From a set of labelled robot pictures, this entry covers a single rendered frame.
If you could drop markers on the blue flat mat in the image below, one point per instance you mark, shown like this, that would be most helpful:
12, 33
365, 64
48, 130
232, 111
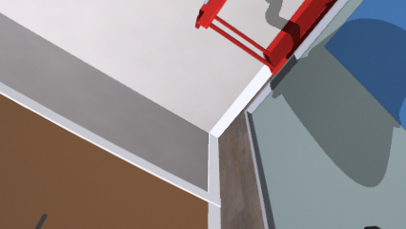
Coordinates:
371, 45

